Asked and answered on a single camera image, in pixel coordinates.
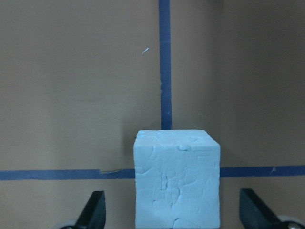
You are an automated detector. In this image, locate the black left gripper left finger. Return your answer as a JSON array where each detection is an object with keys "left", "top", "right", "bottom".
[{"left": 75, "top": 191, "right": 106, "bottom": 229}]

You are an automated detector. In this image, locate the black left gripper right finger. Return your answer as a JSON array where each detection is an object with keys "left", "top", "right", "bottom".
[{"left": 239, "top": 188, "right": 281, "bottom": 229}]

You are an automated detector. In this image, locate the light blue foam block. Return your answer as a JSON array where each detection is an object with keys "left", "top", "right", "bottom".
[{"left": 133, "top": 130, "right": 221, "bottom": 229}]

